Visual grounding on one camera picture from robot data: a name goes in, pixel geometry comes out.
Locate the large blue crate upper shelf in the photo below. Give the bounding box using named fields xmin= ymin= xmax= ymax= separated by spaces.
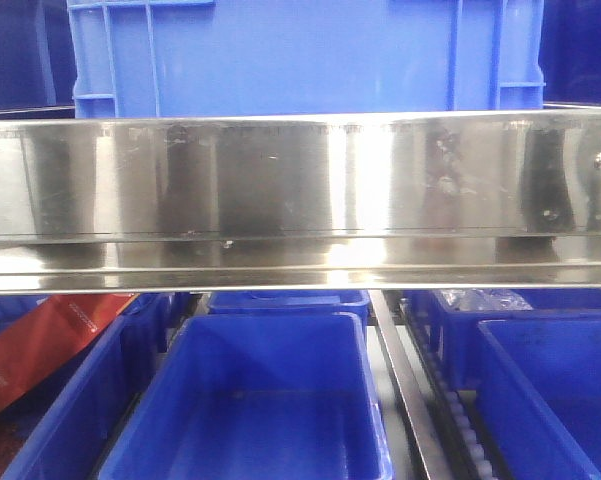
xmin=67 ymin=0 xmax=544 ymax=118

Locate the blue bin centre rear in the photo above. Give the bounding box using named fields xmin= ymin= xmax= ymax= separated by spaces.
xmin=207 ymin=289 xmax=370 ymax=331

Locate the blue bin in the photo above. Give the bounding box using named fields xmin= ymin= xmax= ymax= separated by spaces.
xmin=410 ymin=288 xmax=601 ymax=391
xmin=207 ymin=289 xmax=370 ymax=331
xmin=98 ymin=313 xmax=394 ymax=479
xmin=477 ymin=318 xmax=601 ymax=479
xmin=0 ymin=293 xmax=181 ymax=479

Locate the blue bin centre front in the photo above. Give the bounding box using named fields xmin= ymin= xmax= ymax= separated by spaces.
xmin=98 ymin=313 xmax=394 ymax=479

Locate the clear plastic bag in bin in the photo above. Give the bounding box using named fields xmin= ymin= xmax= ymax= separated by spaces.
xmin=439 ymin=288 xmax=533 ymax=311

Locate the blue bin right rear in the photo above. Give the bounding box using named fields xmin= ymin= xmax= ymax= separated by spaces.
xmin=410 ymin=288 xmax=601 ymax=391

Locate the steel roller track divider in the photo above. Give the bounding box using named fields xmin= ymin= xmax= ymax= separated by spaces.
xmin=369 ymin=290 xmax=501 ymax=479

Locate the red flat package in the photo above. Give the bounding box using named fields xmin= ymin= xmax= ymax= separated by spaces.
xmin=0 ymin=293 xmax=137 ymax=413

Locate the blue bin right front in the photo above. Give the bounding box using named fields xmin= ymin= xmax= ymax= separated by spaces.
xmin=477 ymin=318 xmax=601 ymax=479

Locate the blue bin left front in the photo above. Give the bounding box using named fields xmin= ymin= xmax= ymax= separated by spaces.
xmin=0 ymin=293 xmax=181 ymax=479

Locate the dark blue crate upper left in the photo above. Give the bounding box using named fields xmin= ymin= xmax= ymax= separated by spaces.
xmin=0 ymin=1 xmax=76 ymax=110

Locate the dark blue crate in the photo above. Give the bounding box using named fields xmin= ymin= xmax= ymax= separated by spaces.
xmin=539 ymin=1 xmax=601 ymax=105
xmin=0 ymin=1 xmax=76 ymax=110

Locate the dark blue crate upper right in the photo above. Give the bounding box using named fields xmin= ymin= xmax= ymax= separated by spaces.
xmin=539 ymin=1 xmax=601 ymax=105

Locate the stainless steel shelf rail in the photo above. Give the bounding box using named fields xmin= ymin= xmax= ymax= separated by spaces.
xmin=0 ymin=107 xmax=601 ymax=294

